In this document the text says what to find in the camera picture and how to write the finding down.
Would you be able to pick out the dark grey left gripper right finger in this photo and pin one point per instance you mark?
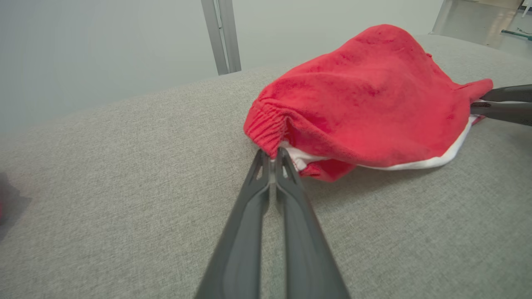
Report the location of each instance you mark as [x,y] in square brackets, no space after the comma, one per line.
[303,241]

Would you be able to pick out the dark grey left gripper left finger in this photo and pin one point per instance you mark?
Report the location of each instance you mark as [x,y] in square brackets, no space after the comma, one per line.
[245,232]

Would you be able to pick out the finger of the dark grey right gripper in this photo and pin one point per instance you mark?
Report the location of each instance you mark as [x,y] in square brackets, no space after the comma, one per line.
[513,94]
[511,111]

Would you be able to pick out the red and white garment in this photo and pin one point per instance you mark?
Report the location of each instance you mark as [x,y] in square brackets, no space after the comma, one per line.
[365,104]

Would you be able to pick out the thin green rod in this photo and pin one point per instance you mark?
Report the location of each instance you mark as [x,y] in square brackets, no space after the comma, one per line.
[515,33]

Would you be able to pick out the narrow grey partition post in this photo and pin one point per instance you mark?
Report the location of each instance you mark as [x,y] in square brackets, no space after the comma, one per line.
[224,33]

